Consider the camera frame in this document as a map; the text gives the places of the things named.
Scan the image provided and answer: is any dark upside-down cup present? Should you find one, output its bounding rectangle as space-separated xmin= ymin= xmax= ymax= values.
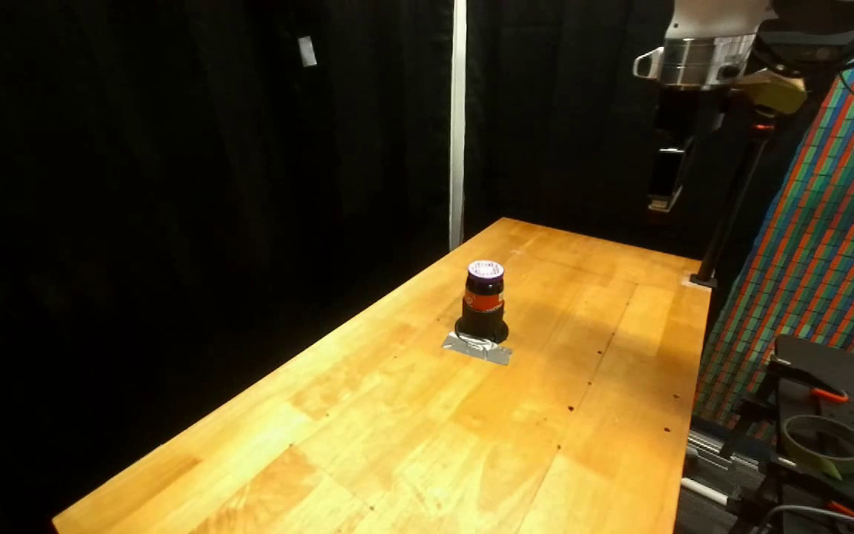
xmin=455 ymin=260 xmax=510 ymax=346

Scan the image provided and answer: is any colourful patterned board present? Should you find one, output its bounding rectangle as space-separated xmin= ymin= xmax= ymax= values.
xmin=692 ymin=13 xmax=854 ymax=446

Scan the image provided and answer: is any white vertical pole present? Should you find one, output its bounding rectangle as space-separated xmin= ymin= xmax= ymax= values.
xmin=448 ymin=0 xmax=468 ymax=251

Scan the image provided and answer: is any grey tape patch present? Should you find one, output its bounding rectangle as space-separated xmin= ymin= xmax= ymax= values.
xmin=441 ymin=332 xmax=514 ymax=366

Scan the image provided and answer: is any roll of tape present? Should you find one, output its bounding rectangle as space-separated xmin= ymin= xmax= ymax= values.
xmin=781 ymin=414 xmax=854 ymax=480

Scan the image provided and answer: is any white rod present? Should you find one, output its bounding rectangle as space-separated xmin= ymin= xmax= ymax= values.
xmin=681 ymin=477 xmax=733 ymax=507

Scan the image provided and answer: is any black curtain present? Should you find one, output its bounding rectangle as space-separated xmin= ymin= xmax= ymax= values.
xmin=0 ymin=0 xmax=828 ymax=534

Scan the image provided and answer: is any aluminium rail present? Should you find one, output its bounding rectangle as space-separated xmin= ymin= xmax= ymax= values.
xmin=686 ymin=424 xmax=772 ymax=471

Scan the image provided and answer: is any grey cable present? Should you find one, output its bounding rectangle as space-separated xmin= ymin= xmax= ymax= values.
xmin=759 ymin=504 xmax=854 ymax=534

